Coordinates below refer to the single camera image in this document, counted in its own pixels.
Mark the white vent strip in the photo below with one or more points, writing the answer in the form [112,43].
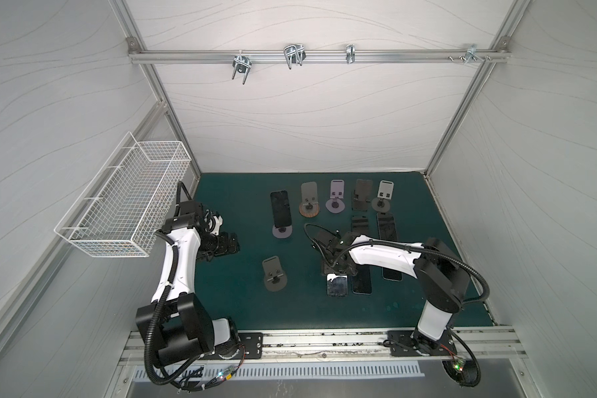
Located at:
[328,371]

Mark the black folding phone stand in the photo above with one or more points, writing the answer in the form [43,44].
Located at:
[361,195]

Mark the purple round phone stand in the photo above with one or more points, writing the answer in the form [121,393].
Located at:
[335,204]

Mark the grey round stand back left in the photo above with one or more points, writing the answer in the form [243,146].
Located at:
[282,232]

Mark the black mount plate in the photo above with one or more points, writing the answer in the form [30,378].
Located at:
[244,346]
[412,343]

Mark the aluminium cross rail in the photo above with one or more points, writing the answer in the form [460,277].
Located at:
[499,54]

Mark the right black mount plate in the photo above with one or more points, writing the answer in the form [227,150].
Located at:
[412,343]

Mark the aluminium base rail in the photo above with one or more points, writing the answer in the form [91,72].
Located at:
[376,344]

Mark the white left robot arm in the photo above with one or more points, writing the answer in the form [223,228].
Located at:
[175,326]

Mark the right metal bracket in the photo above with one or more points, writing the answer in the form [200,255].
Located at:
[471,55]

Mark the white wire basket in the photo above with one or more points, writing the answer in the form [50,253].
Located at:
[118,212]

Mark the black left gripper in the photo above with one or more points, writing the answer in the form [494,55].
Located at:
[224,243]

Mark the black phone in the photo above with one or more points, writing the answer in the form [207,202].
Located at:
[391,275]
[281,209]
[336,285]
[360,225]

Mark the silver round phone stand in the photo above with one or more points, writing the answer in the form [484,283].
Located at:
[382,202]

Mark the small metal hook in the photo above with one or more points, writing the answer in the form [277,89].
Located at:
[350,54]

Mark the dark grey round stand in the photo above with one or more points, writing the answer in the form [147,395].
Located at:
[275,277]

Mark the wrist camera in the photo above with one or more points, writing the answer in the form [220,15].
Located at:
[327,240]
[213,221]

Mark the middle metal u-bolt clamp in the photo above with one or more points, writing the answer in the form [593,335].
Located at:
[294,55]

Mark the blue edged phone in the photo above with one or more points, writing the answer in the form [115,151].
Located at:
[362,280]

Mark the copper base phone stand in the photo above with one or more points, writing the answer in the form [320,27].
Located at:
[309,206]

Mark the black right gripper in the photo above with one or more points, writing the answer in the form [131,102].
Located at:
[332,254]

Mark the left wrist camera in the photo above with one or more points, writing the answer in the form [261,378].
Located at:
[213,221]

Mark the white edged phone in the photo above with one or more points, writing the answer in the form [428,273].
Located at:
[386,227]

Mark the left black mount plate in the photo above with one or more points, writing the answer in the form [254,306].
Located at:
[244,346]

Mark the left metal u-bolt clamp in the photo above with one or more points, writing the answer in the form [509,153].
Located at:
[241,66]

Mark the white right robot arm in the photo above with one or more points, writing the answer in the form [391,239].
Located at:
[447,283]

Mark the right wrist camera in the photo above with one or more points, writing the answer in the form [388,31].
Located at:
[327,240]

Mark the metal u-bolt clamp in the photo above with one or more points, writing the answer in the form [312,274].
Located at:
[241,66]
[294,55]

